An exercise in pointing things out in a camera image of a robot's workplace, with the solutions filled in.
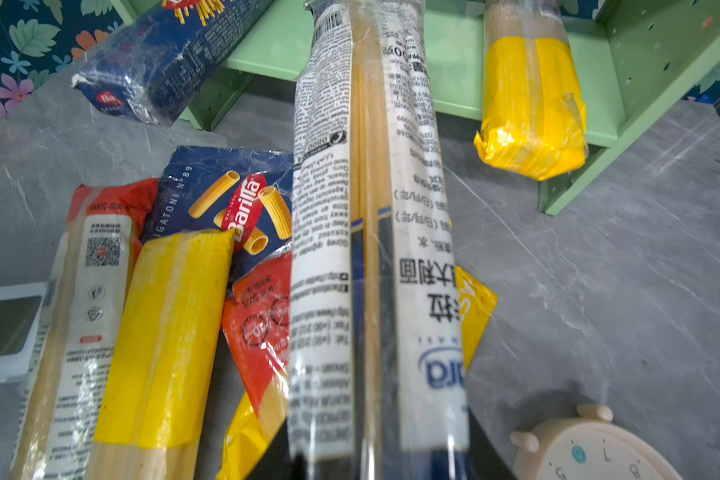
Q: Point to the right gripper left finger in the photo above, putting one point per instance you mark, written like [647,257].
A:
[276,462]

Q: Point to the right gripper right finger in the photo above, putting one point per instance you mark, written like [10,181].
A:
[484,461]

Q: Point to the clear spaghetti bag blue end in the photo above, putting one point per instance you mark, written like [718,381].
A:
[376,352]

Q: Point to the yellow spaghetti bag long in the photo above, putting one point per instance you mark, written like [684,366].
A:
[151,418]

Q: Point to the yellow-banded spaghetti bag barcode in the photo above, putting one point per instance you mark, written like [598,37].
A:
[534,119]

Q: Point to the blue Barilla spaghetti box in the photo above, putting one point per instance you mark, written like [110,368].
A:
[150,70]

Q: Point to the yellow Pasta Time bag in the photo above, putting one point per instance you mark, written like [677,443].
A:
[477,303]

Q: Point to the green two-tier shelf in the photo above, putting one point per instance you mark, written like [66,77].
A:
[632,65]

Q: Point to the cream analog alarm clock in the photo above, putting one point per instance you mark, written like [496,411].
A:
[587,446]

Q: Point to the red spaghetti bag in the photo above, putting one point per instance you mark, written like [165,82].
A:
[255,323]

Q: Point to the red-ended spaghetti bag white label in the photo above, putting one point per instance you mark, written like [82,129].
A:
[79,323]

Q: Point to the blue Barilla rigatoni box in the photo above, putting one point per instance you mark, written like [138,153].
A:
[204,188]

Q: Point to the white digital clock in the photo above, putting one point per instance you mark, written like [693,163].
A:
[20,307]

